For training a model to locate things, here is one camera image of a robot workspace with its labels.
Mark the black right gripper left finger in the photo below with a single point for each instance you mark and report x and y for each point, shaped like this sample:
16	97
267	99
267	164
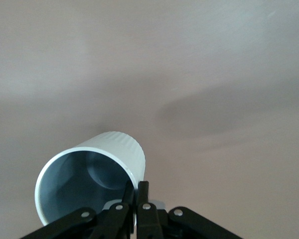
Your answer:
107	224

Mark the grey-white ribbed mug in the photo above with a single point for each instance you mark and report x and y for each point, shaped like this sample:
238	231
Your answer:
129	149

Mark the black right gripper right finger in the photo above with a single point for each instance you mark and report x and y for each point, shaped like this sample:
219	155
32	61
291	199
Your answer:
152	224

